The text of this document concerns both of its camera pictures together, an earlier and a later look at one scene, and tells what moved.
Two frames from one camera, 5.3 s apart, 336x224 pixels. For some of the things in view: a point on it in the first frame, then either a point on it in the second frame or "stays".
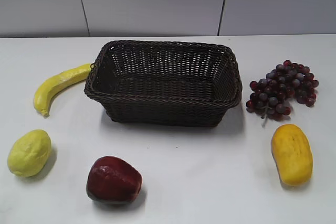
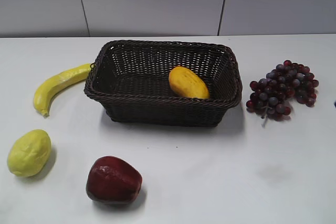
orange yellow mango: x=292 y=154 to x=187 y=83
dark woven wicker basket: x=165 y=83 stays
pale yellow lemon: x=29 y=152 stays
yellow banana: x=43 y=97 stays
